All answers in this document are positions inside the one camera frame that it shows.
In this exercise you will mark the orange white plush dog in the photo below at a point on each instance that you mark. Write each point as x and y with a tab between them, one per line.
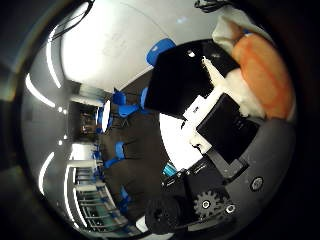
260	73

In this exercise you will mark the blue chair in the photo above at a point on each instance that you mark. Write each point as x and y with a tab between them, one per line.
116	154
159	50
124	104

